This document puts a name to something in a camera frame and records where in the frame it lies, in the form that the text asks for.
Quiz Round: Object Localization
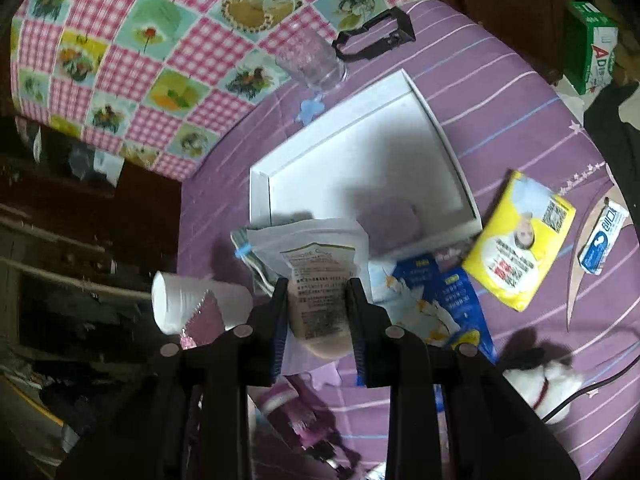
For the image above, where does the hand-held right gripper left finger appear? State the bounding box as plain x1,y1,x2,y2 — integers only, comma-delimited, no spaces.
55,277,291,480

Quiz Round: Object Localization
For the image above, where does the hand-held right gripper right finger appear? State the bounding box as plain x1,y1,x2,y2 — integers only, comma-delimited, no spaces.
346,277,583,480

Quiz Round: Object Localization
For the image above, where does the grey plaid cloth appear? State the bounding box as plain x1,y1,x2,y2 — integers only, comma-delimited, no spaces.
230,227,281,296

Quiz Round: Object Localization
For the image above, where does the clear powder puff packet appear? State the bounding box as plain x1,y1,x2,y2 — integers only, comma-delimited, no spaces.
245,217,371,361

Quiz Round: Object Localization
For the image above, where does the white shallow cardboard box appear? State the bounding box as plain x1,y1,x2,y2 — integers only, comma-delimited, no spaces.
249,69,483,256

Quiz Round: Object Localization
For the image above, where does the white plush toy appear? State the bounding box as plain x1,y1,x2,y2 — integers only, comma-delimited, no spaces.
502,345,583,426

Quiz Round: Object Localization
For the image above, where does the small blue white sachet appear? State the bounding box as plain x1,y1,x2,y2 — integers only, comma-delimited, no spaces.
577,197,630,276

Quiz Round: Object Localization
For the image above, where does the purple spray bottle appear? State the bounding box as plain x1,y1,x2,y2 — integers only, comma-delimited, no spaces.
252,380,366,471

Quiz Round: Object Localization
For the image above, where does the blue printed packet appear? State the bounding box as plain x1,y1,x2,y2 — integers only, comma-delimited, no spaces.
367,255,498,366

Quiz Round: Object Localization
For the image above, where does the white paper towel roll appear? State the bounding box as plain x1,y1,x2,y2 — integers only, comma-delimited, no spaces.
151,271,253,335

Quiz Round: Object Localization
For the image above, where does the yellow tissue packet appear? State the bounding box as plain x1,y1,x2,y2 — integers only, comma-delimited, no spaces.
461,170,577,313

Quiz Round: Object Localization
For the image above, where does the dark shelf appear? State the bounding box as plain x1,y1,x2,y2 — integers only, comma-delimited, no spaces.
0,110,181,461

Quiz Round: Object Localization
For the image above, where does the clear plastic cup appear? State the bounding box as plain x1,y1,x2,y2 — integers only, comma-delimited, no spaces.
275,27,349,92

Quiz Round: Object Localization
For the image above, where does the pink checkered printed cloth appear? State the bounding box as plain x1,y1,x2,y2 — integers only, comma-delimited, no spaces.
10,0,401,183

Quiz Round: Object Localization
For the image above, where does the black clip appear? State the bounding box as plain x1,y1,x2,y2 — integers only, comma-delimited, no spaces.
331,7,416,63

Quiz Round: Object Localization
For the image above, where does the dark cloth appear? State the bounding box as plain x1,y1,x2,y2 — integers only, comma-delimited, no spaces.
582,82,640,171

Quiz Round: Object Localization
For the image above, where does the brown wooden cabinet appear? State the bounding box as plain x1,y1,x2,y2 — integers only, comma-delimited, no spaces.
415,0,566,81

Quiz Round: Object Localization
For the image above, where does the green white carton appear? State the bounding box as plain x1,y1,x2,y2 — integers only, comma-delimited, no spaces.
564,0,619,96

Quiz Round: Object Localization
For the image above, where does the black cable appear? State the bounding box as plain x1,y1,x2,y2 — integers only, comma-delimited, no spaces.
542,352,640,423

